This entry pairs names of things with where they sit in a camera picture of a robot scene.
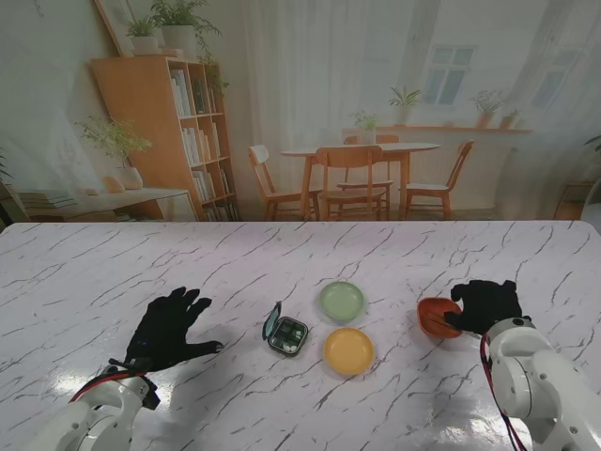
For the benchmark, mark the teal lidded pill box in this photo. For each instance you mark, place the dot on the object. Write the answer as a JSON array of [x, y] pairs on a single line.
[[286, 336]]

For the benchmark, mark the green round dish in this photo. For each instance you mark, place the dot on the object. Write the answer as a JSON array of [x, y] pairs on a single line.
[[342, 300]]

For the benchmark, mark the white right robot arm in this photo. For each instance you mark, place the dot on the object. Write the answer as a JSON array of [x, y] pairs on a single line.
[[535, 380]]

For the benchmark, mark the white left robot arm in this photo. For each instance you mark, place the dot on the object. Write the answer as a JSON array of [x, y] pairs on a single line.
[[103, 413]]

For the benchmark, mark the yellow round dish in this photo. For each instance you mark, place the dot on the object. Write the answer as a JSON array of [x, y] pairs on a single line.
[[348, 351]]

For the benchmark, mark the printed room scene backdrop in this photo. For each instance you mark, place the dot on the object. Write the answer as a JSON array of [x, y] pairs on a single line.
[[300, 70]]

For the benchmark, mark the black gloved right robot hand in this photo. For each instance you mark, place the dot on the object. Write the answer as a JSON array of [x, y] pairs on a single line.
[[488, 305]]

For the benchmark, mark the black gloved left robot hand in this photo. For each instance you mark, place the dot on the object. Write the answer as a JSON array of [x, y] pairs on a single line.
[[169, 329]]

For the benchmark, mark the steel tweezers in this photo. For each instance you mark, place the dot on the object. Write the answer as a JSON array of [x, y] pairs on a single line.
[[436, 318]]

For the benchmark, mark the orange bowl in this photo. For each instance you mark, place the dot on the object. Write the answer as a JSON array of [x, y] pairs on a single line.
[[434, 319]]

